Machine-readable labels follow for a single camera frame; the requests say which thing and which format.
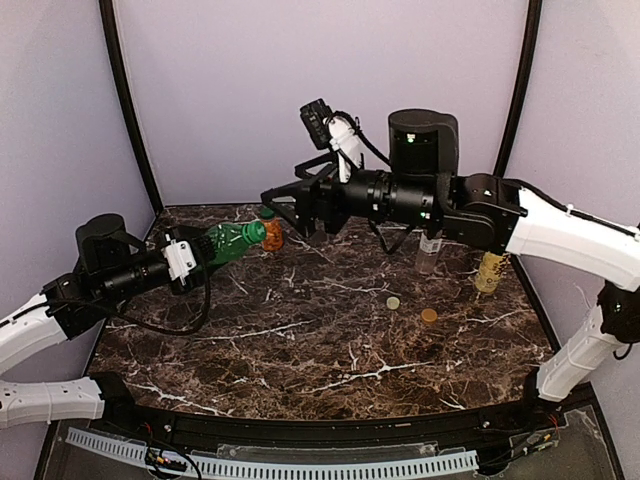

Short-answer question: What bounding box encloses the green plastic bottle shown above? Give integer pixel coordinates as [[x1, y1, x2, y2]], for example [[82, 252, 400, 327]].
[[194, 223, 254, 271]]

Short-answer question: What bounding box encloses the orange juice bottle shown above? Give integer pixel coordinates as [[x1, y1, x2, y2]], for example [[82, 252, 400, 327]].
[[259, 207, 284, 252]]

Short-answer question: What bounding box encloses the brown coffee glass bottle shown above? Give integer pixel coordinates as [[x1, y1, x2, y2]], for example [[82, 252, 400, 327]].
[[415, 231, 442, 274]]

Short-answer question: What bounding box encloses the cream white bottle cap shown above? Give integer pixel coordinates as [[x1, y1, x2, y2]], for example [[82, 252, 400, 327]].
[[386, 296, 400, 310]]

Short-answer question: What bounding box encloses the gold brown bottle cap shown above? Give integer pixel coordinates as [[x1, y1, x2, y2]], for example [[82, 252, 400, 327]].
[[420, 308, 438, 323]]

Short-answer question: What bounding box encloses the large yellow tea bottle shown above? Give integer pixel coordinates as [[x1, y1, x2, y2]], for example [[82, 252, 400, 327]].
[[474, 252, 509, 294]]

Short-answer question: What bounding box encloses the green bottle cap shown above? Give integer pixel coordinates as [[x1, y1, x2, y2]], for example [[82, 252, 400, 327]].
[[242, 220, 267, 245]]

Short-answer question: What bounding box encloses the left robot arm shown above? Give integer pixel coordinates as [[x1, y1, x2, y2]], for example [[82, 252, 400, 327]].
[[1, 213, 216, 428]]

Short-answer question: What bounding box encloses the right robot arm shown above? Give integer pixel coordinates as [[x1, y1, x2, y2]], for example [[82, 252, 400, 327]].
[[261, 101, 639, 403]]

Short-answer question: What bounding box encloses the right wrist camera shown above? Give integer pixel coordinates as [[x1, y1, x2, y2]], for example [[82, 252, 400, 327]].
[[300, 99, 364, 183]]

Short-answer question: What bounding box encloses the black front rail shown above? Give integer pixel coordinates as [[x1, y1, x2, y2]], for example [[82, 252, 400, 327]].
[[90, 372, 578, 450]]

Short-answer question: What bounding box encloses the left black frame post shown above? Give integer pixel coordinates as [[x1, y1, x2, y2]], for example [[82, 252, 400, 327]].
[[98, 0, 164, 216]]

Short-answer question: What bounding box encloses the black frame post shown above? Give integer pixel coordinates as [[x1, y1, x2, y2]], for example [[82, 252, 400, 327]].
[[493, 0, 543, 177], [98, 0, 164, 216]]

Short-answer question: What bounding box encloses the right black frame post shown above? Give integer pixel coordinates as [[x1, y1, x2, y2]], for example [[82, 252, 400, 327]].
[[493, 0, 543, 177]]

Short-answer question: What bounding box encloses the white slotted cable duct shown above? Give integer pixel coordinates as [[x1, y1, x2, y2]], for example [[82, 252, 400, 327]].
[[65, 427, 479, 479]]

